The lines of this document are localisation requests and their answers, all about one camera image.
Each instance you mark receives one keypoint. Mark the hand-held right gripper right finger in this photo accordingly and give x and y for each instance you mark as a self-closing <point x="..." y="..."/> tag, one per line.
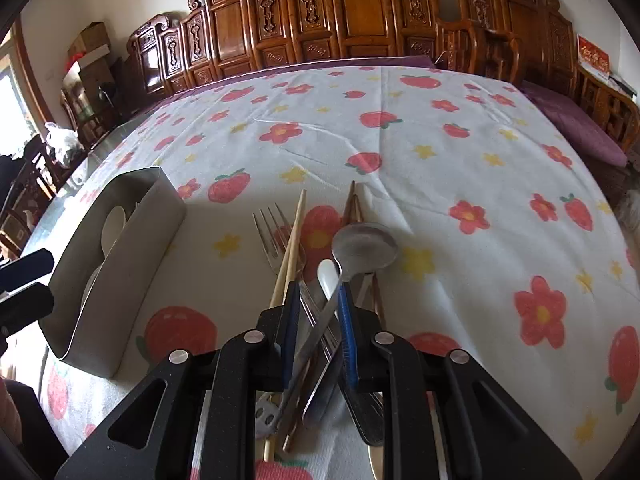
<point x="347" y="335"/>

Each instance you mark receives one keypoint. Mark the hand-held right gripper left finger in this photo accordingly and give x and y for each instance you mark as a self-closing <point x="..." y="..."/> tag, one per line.
<point x="290" y="335"/>

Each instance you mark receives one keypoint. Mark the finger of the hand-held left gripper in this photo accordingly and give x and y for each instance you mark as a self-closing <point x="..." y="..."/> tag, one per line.
<point x="27" y="307"/>
<point x="27" y="269"/>

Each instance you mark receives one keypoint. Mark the dark brown chopstick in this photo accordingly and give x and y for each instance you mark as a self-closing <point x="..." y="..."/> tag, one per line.
<point x="378" y="300"/>
<point x="346" y="212"/>

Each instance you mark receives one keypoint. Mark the small metal spoon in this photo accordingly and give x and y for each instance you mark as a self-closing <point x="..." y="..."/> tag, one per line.
<point x="322" y="390"/>

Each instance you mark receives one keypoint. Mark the large metal spoon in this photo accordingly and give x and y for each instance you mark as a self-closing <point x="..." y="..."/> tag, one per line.
<point x="365" y="247"/>

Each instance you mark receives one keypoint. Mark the metal fork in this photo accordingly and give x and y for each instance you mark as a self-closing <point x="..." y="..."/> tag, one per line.
<point x="272" y="240"/>

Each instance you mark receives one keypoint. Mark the metal utensil holder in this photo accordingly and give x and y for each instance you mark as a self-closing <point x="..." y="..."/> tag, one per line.
<point x="125" y="285"/>

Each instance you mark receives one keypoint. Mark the light wooden chopstick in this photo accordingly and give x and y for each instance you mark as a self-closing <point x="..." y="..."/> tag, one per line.
<point x="295" y="230"/>

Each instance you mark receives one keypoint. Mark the white plastic bag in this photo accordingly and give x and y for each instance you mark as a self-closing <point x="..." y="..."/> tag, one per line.
<point x="62" y="140"/>

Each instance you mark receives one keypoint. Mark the strawberry flower printed blanket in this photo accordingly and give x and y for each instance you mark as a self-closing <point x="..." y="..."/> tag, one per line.
<point x="450" y="160"/>

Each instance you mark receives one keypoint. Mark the cardboard box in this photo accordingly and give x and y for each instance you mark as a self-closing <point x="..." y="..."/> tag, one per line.
<point x="92" y="35"/>

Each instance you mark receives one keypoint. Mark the grey fluffy object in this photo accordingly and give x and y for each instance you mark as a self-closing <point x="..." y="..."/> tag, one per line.
<point x="630" y="220"/>

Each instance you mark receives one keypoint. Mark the purple seat cushion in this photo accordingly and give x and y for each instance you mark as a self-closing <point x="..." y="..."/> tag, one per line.
<point x="575" y="120"/>

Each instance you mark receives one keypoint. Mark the long carved wooden bench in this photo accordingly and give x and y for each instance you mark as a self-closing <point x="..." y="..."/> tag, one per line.
<point x="360" y="5"/>

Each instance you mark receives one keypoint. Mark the carved wooden armchair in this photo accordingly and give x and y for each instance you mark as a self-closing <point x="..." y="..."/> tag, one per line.
<point x="525" y="20"/>

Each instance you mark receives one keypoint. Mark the red desk calendar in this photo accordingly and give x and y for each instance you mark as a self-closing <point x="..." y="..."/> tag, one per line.
<point x="594" y="55"/>

